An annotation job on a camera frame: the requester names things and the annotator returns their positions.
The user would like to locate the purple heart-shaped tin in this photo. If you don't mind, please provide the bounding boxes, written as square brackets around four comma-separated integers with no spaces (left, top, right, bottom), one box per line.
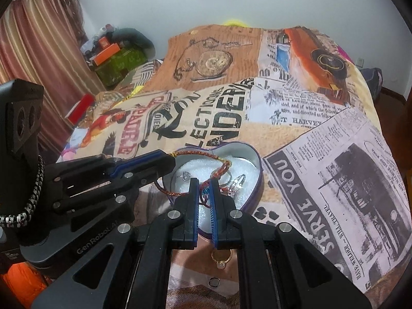
[162,142,264,242]

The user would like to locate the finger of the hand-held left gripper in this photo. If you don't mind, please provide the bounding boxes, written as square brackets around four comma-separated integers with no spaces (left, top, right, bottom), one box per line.
[51,161,176,214]
[45,150,176,187]

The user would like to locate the dark backpack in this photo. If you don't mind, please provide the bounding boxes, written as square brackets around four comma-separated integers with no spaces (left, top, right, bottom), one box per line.
[360,67,384,101]

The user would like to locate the gold ring with stone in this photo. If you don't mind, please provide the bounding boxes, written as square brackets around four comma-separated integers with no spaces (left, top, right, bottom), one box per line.
[211,249,233,271]

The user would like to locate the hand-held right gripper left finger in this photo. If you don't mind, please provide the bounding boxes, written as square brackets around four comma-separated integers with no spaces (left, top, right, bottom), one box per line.
[30,178,200,309]

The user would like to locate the silver earrings in tin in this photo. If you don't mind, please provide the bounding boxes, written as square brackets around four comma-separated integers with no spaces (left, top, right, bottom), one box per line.
[222,172,249,201]

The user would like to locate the red gold braided bracelet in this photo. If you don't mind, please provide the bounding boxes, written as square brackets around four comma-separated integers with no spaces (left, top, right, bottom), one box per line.
[154,150,231,198]

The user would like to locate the striped brown curtain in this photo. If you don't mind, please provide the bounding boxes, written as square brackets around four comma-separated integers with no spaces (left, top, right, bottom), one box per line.
[0,0,107,142]

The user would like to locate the orange bag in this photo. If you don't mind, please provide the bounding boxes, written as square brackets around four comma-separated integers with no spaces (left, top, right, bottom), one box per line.
[6,260,53,308]

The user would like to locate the newspaper print blanket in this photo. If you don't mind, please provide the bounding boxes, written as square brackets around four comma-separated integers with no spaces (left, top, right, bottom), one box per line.
[56,21,403,309]

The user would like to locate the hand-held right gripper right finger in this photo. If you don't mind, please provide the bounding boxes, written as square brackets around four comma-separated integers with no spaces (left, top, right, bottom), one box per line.
[211,178,371,309]

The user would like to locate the black white braided cord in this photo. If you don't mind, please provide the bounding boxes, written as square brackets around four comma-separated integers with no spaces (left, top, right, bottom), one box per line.
[0,154,45,229]

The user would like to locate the dark jacket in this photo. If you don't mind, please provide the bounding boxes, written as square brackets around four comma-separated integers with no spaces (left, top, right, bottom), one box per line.
[111,28,156,60]

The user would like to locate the large orange box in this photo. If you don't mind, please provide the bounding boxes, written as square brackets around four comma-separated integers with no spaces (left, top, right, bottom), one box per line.
[93,43,122,66]

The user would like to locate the red box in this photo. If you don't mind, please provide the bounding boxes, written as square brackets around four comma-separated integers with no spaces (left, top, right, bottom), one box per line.
[66,94,96,124]

